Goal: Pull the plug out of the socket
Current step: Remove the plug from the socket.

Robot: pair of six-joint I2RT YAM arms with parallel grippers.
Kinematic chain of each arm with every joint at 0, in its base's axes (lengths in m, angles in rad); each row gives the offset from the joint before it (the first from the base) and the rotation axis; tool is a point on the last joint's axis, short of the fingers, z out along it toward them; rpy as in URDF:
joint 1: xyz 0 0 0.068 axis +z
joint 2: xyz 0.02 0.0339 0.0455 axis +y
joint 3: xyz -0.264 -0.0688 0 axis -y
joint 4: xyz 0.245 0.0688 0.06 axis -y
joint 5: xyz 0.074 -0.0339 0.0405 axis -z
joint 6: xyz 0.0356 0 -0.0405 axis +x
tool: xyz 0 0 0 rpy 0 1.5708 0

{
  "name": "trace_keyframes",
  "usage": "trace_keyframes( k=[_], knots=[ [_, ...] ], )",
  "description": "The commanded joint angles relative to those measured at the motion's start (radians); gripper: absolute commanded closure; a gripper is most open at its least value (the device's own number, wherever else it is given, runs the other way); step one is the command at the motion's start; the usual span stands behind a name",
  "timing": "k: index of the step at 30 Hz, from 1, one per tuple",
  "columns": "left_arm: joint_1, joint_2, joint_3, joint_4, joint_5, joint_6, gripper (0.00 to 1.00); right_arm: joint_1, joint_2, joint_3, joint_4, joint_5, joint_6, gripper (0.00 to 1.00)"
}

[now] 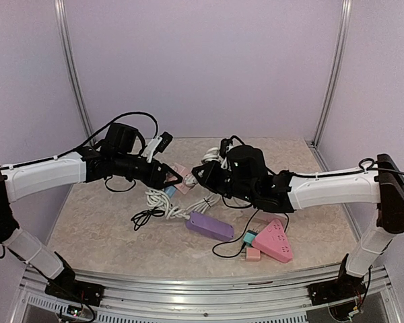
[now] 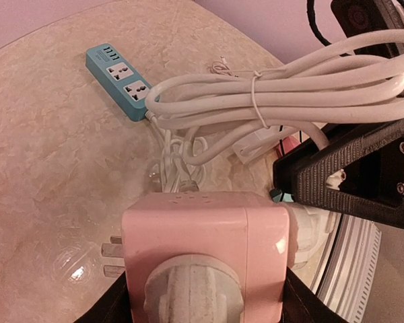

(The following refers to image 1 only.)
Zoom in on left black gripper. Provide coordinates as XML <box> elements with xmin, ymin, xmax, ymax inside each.
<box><xmin>112</xmin><ymin>151</ymin><xmax>182</xmax><ymax>188</ymax></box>

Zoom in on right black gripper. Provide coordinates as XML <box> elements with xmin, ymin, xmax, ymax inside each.
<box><xmin>193</xmin><ymin>158</ymin><xmax>257</xmax><ymax>203</ymax></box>

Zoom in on pink small plug adapter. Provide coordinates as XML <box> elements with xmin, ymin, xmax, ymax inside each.
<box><xmin>164</xmin><ymin>163</ymin><xmax>191</xmax><ymax>197</ymax></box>

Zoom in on light blue small plug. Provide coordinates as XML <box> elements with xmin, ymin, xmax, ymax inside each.
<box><xmin>164</xmin><ymin>186</ymin><xmax>177</xmax><ymax>198</ymax></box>

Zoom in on white power cords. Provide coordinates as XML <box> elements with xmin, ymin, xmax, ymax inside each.
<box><xmin>144</xmin><ymin>147</ymin><xmax>223</xmax><ymax>221</ymax></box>

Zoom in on purple power strip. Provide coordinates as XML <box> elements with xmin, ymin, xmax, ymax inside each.
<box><xmin>185</xmin><ymin>211</ymin><xmax>234</xmax><ymax>242</ymax></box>

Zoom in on black usb cable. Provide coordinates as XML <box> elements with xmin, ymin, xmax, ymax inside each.
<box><xmin>211</xmin><ymin>210</ymin><xmax>289</xmax><ymax>260</ymax></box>

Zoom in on teal plug adapter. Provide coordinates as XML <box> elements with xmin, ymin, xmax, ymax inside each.
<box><xmin>242</xmin><ymin>230</ymin><xmax>258</xmax><ymax>247</ymax></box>

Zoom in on pink triangular power strip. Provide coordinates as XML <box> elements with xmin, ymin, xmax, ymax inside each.
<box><xmin>251</xmin><ymin>219</ymin><xmax>294</xmax><ymax>263</ymax></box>

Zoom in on white power strip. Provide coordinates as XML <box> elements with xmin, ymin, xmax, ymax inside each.
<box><xmin>255</xmin><ymin>212</ymin><xmax>288</xmax><ymax>225</ymax></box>

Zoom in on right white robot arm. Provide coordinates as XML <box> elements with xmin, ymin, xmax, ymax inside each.
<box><xmin>192</xmin><ymin>145</ymin><xmax>404</xmax><ymax>299</ymax></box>

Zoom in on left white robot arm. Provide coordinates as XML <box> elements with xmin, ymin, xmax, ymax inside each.
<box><xmin>0</xmin><ymin>122</ymin><xmax>182</xmax><ymax>299</ymax></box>

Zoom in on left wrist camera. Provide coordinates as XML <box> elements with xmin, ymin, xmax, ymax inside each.
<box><xmin>142</xmin><ymin>131</ymin><xmax>173</xmax><ymax>163</ymax></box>

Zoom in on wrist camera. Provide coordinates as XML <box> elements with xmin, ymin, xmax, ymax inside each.
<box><xmin>219</xmin><ymin>138</ymin><xmax>233</xmax><ymax>169</ymax></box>
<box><xmin>142</xmin><ymin>131</ymin><xmax>173</xmax><ymax>163</ymax></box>

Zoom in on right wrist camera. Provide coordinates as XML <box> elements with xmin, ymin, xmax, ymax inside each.
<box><xmin>219</xmin><ymin>138</ymin><xmax>233</xmax><ymax>169</ymax></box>

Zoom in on aluminium front frame rail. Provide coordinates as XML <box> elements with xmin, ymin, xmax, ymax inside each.
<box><xmin>9</xmin><ymin>265</ymin><xmax>404</xmax><ymax>322</ymax></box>

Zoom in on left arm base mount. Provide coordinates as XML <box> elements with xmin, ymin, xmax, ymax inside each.
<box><xmin>44</xmin><ymin>280</ymin><xmax>105</xmax><ymax>307</ymax></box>

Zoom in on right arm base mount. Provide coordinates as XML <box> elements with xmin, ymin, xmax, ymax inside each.
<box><xmin>307</xmin><ymin>279</ymin><xmax>366</xmax><ymax>306</ymax></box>

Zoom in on left aluminium corner post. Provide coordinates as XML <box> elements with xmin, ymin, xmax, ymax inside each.
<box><xmin>54</xmin><ymin>0</ymin><xmax>94</xmax><ymax>139</ymax></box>

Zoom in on aluminium corner post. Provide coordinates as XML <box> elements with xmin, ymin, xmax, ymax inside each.
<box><xmin>312</xmin><ymin>0</ymin><xmax>353</xmax><ymax>147</ymax></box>
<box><xmin>54</xmin><ymin>0</ymin><xmax>94</xmax><ymax>139</ymax></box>

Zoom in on right aluminium corner post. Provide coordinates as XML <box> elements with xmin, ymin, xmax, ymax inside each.
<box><xmin>312</xmin><ymin>0</ymin><xmax>353</xmax><ymax>147</ymax></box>

